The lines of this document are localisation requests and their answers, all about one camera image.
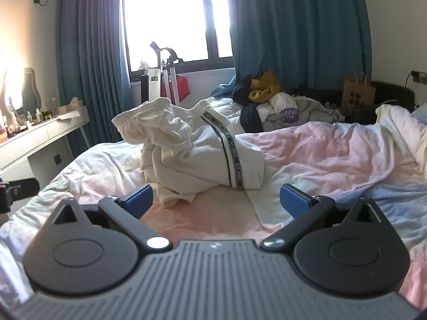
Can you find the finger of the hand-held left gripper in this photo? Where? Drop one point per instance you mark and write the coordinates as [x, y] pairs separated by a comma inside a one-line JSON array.
[[23, 186]]

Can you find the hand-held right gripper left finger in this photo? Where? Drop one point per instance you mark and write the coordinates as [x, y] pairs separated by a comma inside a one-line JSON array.
[[140, 198]]

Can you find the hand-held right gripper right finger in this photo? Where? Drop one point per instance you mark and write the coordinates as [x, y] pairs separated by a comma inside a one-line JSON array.
[[293, 201]]

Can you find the white pants with striped tape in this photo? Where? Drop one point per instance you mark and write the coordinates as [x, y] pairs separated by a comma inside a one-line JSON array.
[[200, 153]]

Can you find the grey and white clothes pile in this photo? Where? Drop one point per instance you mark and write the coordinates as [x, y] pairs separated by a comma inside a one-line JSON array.
[[300, 113]]

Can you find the white vanity desk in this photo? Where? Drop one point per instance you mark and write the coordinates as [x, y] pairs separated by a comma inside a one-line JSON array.
[[33, 140]]

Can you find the pastel bed blanket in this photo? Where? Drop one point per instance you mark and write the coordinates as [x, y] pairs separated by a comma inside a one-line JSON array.
[[333, 160]]

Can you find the row of cosmetic bottles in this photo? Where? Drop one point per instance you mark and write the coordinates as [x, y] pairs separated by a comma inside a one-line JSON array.
[[37, 115]]

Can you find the dark navy garment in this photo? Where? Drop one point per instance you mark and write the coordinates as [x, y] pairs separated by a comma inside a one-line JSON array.
[[252, 120]]

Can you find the tissue box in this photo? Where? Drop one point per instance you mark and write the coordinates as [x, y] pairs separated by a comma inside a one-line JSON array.
[[68, 106]]

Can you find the wavy vanity mirror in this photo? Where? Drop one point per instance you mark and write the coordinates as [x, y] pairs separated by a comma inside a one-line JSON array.
[[13, 86]]

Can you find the white quilt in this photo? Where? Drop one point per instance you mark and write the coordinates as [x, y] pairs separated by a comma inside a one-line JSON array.
[[227, 113]]

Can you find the white air purifier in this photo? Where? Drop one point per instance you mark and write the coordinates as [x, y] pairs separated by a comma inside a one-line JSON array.
[[153, 85]]

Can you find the red bag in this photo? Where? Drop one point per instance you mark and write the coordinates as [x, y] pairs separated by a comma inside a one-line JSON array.
[[182, 86]]

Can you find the brown paper bag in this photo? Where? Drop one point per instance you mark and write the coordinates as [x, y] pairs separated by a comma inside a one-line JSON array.
[[358, 96]]

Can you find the teal curtain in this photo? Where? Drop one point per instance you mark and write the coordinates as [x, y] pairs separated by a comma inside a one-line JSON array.
[[90, 56], [300, 23]]

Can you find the window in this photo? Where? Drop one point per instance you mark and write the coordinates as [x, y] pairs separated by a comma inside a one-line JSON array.
[[166, 13]]

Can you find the wall socket with plug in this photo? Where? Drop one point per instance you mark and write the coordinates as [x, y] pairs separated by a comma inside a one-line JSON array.
[[419, 76]]

